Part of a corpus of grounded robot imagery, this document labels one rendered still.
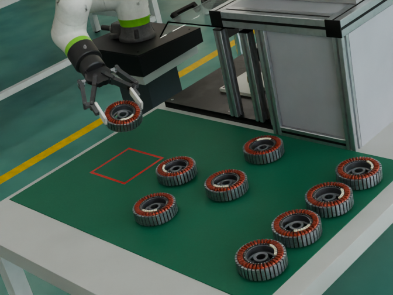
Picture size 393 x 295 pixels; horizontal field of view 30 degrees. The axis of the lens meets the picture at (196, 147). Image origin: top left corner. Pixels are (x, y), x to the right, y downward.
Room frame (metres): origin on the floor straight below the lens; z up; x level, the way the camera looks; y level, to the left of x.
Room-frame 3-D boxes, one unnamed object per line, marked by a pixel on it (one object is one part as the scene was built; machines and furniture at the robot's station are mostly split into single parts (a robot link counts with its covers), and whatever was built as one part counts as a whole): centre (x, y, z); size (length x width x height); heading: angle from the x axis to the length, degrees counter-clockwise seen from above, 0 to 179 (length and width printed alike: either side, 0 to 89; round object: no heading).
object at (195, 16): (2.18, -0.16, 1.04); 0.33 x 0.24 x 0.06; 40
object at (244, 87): (2.24, -0.22, 0.78); 0.15 x 0.15 x 0.01; 40
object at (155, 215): (1.61, 0.14, 0.77); 0.11 x 0.11 x 0.04
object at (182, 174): (1.78, 0.07, 0.77); 0.11 x 0.11 x 0.04
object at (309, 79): (1.80, -0.33, 0.91); 0.28 x 0.03 x 0.32; 40
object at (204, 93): (2.31, -0.33, 0.76); 0.64 x 0.47 x 0.02; 130
